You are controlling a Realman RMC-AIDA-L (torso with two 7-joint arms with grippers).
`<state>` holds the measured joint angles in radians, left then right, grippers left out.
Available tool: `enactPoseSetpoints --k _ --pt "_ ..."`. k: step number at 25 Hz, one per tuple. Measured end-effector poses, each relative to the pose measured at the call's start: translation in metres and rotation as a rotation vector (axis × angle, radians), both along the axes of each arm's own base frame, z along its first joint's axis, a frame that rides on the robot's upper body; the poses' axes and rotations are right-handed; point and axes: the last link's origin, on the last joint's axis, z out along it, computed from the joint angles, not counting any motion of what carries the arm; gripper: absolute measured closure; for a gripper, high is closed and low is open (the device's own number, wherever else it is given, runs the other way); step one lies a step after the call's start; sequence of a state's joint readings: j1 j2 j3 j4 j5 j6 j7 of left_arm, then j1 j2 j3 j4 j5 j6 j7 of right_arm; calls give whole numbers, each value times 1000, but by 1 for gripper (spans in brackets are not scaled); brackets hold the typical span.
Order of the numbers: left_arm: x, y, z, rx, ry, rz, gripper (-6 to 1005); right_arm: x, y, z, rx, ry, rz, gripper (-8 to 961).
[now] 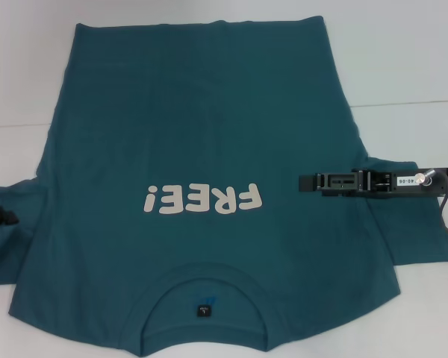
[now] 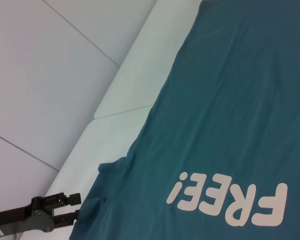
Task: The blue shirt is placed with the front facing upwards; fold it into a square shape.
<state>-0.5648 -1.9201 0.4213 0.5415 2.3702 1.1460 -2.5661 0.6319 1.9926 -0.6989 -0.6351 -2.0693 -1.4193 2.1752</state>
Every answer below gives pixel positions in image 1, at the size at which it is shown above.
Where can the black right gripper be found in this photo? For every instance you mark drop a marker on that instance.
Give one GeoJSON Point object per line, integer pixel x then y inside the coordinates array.
{"type": "Point", "coordinates": [403, 186]}

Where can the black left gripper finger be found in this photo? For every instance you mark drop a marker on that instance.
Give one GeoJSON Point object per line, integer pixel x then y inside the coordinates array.
{"type": "Point", "coordinates": [0, 216]}

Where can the teal t-shirt with FREE print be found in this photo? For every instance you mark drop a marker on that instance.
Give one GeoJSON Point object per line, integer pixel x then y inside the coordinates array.
{"type": "Point", "coordinates": [194, 130]}

